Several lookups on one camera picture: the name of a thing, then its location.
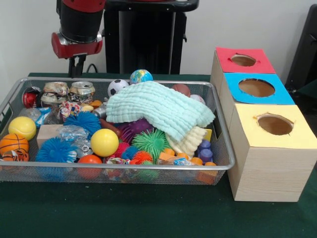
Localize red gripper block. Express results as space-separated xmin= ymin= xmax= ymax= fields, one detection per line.
xmin=51 ymin=32 xmax=104 ymax=78

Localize crushed silver drink can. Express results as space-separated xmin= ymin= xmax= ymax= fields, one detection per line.
xmin=40 ymin=81 xmax=69 ymax=105

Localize mint green cloth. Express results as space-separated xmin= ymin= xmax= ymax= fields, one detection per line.
xmin=106 ymin=81 xmax=216 ymax=142

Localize shallow clear mesh bin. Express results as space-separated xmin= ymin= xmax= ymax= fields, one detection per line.
xmin=0 ymin=76 xmax=236 ymax=185

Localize wooden three-hole box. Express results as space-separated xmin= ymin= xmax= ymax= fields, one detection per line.
xmin=210 ymin=47 xmax=317 ymax=202

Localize blue spiky ball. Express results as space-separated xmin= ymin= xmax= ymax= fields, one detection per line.
xmin=63 ymin=111 xmax=102 ymax=139
xmin=36 ymin=137 xmax=78 ymax=163

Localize smooth yellow ball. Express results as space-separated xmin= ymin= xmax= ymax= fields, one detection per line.
xmin=90 ymin=128 xmax=120 ymax=158

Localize yellow tennis ball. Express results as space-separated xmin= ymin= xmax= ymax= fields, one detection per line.
xmin=8 ymin=116 xmax=37 ymax=141

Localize orange basketball toy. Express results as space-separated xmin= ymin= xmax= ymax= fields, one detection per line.
xmin=0 ymin=133 xmax=30 ymax=157

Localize green spiky ball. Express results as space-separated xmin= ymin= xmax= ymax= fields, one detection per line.
xmin=131 ymin=128 xmax=171 ymax=163

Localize cream waffle cloth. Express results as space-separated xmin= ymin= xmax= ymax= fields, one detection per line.
xmin=165 ymin=126 xmax=208 ymax=158

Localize dark green table cloth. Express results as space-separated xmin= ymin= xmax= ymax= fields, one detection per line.
xmin=0 ymin=72 xmax=317 ymax=238

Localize black upright stand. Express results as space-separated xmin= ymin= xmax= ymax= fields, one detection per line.
xmin=284 ymin=4 xmax=317 ymax=87

